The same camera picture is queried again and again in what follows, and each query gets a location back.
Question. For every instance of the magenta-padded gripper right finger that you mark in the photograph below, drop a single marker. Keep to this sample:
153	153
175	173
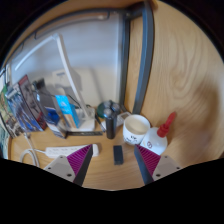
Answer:
150	160

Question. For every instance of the grey metal desk frame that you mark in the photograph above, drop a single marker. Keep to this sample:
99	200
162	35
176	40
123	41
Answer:
145	66

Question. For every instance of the white desk lamp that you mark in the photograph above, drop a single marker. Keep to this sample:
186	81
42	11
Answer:
70	70

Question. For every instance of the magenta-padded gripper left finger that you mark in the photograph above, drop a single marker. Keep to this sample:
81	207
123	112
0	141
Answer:
78	158

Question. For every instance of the black electric shaver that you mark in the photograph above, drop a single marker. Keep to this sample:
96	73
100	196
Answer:
111	126

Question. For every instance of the blue robot model box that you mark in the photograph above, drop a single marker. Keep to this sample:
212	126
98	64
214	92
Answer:
26	110

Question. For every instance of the light blue orange box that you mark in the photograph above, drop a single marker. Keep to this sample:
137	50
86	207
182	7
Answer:
66	110

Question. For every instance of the clear bottle with dark cap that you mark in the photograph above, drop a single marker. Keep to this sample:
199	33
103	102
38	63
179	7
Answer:
45	98

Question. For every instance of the green toy box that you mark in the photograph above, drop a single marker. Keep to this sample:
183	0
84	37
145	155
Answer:
5	113

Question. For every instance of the small dark blue box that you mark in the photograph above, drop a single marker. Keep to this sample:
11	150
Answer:
53	116

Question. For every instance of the black charger block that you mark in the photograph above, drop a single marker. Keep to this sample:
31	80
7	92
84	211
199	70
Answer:
118	155

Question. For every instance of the white wall socket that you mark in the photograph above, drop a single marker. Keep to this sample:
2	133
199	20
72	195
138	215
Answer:
61	78

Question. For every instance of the dark green round container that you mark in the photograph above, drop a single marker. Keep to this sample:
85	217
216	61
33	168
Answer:
106	106

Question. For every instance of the white bottle with red cap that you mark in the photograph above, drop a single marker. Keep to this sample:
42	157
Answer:
155	141

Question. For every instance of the white mug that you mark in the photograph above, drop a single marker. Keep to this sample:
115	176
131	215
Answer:
136	130

